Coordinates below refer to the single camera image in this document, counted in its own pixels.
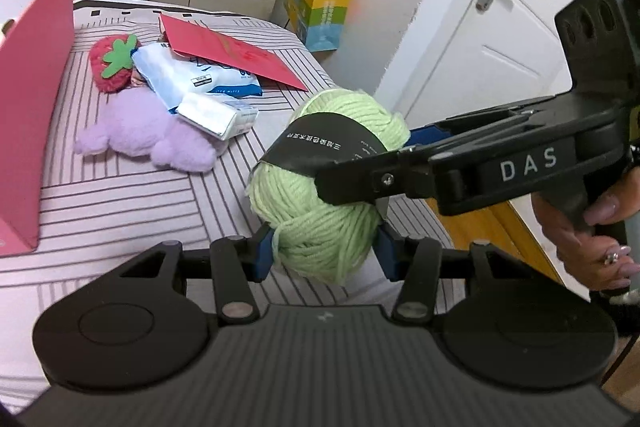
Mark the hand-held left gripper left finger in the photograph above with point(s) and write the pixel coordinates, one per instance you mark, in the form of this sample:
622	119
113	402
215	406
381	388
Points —
262	254

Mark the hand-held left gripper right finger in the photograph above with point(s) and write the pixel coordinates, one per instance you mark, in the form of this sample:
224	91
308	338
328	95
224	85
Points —
387	257

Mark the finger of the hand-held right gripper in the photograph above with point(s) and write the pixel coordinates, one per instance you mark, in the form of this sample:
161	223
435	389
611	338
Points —
370	179
425	138

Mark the green yarn ball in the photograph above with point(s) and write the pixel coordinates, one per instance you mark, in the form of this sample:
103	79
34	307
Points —
320	247

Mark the red envelope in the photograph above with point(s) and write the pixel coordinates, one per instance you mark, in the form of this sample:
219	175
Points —
210	42

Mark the pink cardboard box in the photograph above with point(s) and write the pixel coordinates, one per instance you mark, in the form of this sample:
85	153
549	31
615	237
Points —
35	107

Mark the person's right hand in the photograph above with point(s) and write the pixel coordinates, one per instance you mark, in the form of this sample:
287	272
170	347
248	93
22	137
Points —
570	237

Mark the white door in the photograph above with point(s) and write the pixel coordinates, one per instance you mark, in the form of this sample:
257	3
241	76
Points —
450	32

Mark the small white tissue pack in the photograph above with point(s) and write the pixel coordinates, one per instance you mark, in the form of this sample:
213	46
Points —
215	117

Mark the striped bed sheet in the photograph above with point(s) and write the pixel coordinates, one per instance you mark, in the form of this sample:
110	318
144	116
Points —
125	207

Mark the colourful paper gift bag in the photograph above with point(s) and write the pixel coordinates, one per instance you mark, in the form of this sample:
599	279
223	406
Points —
325	17

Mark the purple plush toy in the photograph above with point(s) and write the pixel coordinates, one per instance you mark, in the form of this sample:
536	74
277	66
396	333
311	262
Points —
130	127

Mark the white wet wipes packet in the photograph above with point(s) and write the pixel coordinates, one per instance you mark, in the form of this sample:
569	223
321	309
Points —
170	77

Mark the red strawberry plush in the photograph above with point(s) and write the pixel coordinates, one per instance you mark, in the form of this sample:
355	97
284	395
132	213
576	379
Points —
100	54

